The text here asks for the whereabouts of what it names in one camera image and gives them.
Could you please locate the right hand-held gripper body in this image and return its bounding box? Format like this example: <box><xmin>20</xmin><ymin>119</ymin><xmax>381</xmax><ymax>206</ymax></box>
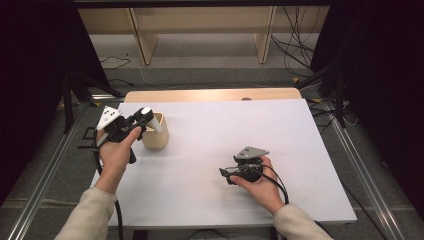
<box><xmin>234</xmin><ymin>146</ymin><xmax>271</xmax><ymax>184</ymax></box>

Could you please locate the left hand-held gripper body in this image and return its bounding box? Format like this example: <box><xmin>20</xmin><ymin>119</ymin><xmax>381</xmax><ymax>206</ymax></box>
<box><xmin>95</xmin><ymin>105</ymin><xmax>138</xmax><ymax>165</ymax></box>

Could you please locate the beige pen holder cup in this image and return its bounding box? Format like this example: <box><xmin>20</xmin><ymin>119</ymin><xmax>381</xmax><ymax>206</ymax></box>
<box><xmin>141</xmin><ymin>112</ymin><xmax>170</xmax><ymax>150</ymax></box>

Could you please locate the person's right hand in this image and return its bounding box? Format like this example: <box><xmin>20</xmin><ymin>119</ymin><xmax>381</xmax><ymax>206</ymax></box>
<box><xmin>229</xmin><ymin>156</ymin><xmax>287</xmax><ymax>216</ymax></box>

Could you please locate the person's left hand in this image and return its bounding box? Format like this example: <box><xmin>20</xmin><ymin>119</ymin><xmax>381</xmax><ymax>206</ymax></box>
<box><xmin>94</xmin><ymin>126</ymin><xmax>143</xmax><ymax>195</ymax></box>

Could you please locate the white table board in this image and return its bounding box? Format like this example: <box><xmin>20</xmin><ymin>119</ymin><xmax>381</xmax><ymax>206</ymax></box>
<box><xmin>90</xmin><ymin>98</ymin><xmax>358</xmax><ymax>230</ymax></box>

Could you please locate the black tripod stand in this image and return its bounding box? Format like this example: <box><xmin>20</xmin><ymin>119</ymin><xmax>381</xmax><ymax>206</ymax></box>
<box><xmin>61</xmin><ymin>69</ymin><xmax>124</xmax><ymax>134</ymax></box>

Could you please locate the light wooden table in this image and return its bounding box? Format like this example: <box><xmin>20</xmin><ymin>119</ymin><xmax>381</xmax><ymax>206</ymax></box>
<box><xmin>123</xmin><ymin>87</ymin><xmax>303</xmax><ymax>104</ymax></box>

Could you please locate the black curtain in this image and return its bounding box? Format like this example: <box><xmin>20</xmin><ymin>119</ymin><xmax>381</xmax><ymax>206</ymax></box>
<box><xmin>309</xmin><ymin>0</ymin><xmax>424</xmax><ymax>211</ymax></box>
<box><xmin>0</xmin><ymin>0</ymin><xmax>109</xmax><ymax>204</ymax></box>

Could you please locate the black metal stand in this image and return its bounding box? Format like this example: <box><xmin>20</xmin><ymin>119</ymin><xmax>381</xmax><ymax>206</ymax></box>
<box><xmin>294</xmin><ymin>59</ymin><xmax>348</xmax><ymax>129</ymax></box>

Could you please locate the light wooden shelf unit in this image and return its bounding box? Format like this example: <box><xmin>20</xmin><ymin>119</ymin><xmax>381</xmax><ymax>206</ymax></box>
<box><xmin>78</xmin><ymin>6</ymin><xmax>331</xmax><ymax>66</ymax></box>

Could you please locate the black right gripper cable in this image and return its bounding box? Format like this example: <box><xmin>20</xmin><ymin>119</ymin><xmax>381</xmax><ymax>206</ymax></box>
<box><xmin>248</xmin><ymin>164</ymin><xmax>290</xmax><ymax>205</ymax></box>

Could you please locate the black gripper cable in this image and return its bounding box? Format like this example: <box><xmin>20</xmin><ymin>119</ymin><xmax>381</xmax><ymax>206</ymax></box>
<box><xmin>91</xmin><ymin>129</ymin><xmax>125</xmax><ymax>240</ymax></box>
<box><xmin>248</xmin><ymin>164</ymin><xmax>290</xmax><ymax>205</ymax></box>

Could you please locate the thin black floor cable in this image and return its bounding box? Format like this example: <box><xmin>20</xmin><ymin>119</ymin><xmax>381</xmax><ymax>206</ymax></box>
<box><xmin>99</xmin><ymin>54</ymin><xmax>132</xmax><ymax>70</ymax></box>

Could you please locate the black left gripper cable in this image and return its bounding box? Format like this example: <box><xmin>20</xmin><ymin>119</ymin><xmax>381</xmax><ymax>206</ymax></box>
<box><xmin>91</xmin><ymin>129</ymin><xmax>125</xmax><ymax>240</ymax></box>

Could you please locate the aluminium floor rail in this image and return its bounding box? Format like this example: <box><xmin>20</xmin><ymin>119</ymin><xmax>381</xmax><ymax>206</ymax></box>
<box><xmin>6</xmin><ymin>103</ymin><xmax>88</xmax><ymax>240</ymax></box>
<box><xmin>324</xmin><ymin>99</ymin><xmax>406</xmax><ymax>240</ymax></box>

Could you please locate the bundle of black floor cables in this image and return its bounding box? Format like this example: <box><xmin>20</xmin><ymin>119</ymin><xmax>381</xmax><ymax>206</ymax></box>
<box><xmin>269</xmin><ymin>6</ymin><xmax>321</xmax><ymax>78</ymax></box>

